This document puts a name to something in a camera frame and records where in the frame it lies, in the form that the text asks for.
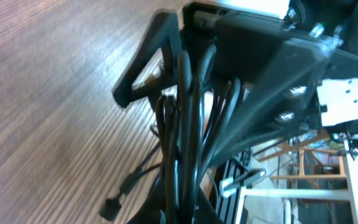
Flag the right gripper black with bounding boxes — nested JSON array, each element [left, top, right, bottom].
[[183, 1, 358, 166]]

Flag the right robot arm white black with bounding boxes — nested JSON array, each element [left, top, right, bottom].
[[112, 1, 358, 169]]

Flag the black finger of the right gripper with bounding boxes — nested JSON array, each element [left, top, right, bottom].
[[112, 11, 182, 108]]

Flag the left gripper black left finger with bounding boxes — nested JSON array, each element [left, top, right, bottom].
[[127, 186, 166, 224]]

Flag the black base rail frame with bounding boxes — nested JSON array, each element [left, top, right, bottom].
[[213, 149, 267, 224]]

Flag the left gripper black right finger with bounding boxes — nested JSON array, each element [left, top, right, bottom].
[[194, 188, 224, 224]]

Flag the black cable bundle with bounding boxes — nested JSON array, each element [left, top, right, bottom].
[[98, 43, 245, 224]]

